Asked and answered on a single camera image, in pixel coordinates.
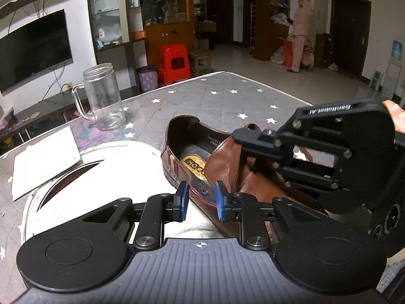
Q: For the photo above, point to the wall power socket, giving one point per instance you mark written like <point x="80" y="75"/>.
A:
<point x="67" y="86"/>

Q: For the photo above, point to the brown leather shoe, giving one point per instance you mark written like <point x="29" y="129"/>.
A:
<point x="226" y="155"/>

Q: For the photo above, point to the dark television console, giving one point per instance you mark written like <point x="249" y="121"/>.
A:
<point x="38" y="114"/>

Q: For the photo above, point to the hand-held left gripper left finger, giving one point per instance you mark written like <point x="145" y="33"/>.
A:
<point x="181" y="202"/>

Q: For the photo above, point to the small wooden stool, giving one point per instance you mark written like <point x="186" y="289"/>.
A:
<point x="199" y="57"/>

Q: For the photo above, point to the grey star-printed table cover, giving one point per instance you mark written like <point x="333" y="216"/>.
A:
<point x="205" y="101"/>

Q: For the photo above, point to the white patterned towel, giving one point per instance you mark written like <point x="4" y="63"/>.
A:
<point x="126" y="171"/>

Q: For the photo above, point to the white paper booklet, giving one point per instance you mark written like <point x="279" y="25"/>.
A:
<point x="44" y="161"/>

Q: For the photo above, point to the purple trash bin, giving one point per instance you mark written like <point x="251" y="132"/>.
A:
<point x="148" y="80"/>

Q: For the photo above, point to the glass display cabinet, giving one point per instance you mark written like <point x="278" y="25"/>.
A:
<point x="107" y="12"/>

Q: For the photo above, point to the brown wooden cabinet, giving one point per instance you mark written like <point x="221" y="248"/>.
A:
<point x="158" y="38"/>

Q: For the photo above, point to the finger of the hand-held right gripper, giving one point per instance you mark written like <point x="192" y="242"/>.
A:
<point x="253" y="142"/>
<point x="303" y="177"/>

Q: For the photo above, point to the black television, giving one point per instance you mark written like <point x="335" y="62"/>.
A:
<point x="31" y="50"/>

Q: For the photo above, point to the green and white bag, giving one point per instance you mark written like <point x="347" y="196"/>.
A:
<point x="376" y="79"/>

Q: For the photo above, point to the wooden bookshelf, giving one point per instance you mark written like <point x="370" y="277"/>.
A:
<point x="262" y="22"/>

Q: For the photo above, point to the red plastic stool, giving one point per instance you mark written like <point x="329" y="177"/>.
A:
<point x="172" y="52"/>

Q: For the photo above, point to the clear glass mug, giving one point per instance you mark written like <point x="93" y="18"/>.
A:
<point x="104" y="101"/>

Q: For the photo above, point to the orange bag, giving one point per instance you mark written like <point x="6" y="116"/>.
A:
<point x="288" y="53"/>

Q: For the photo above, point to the person's right hand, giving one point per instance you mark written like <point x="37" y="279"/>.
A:
<point x="397" y="115"/>

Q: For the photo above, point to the dark wooden door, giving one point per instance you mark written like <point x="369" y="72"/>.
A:
<point x="220" y="9"/>
<point x="351" y="31"/>

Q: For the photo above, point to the water dispenser bottle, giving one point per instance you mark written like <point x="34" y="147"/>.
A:
<point x="395" y="50"/>

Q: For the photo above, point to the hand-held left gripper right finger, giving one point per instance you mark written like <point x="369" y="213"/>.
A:
<point x="219" y="203"/>

